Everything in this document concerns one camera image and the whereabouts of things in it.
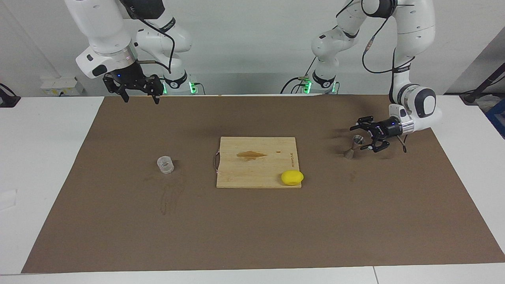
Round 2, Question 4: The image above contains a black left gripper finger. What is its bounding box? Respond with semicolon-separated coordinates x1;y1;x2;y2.
350;115;375;131
361;136;391;153

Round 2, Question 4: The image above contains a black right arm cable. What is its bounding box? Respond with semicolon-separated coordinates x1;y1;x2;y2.
120;0;176;75

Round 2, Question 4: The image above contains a clear plastic cup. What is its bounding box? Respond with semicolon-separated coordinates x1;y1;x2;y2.
157;156;175;175

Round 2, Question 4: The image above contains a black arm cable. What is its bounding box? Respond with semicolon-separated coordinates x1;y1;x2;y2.
335;0;417;153
120;0;176;75

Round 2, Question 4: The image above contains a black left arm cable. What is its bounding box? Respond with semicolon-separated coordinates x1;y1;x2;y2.
335;0;417;153

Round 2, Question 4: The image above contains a blue crate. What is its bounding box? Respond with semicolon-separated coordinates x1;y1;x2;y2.
484;98;505;140

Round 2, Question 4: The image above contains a black stand leg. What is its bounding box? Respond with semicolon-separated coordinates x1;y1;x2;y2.
459;62;505;105

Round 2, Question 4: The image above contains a white wall power strip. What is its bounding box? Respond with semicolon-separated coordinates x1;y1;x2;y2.
39;77;84;97

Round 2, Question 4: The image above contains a wooden cutting board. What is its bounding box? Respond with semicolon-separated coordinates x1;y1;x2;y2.
213;136;303;189

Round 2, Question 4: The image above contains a black base power cable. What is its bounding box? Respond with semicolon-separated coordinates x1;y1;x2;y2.
280;57;317;95

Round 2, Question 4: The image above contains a brown table mat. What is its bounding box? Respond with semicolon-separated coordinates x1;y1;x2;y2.
21;94;505;274

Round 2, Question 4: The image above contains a steel double jigger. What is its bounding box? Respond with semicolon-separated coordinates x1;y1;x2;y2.
344;134;365;160

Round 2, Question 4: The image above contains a black clamp mount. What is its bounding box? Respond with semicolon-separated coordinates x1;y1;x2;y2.
0;82;21;108

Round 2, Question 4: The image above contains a yellow lemon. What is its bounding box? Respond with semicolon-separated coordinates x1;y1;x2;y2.
281;170;305;186

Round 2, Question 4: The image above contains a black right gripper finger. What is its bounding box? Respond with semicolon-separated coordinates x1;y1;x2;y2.
103;75;130;103
145;74;165;105

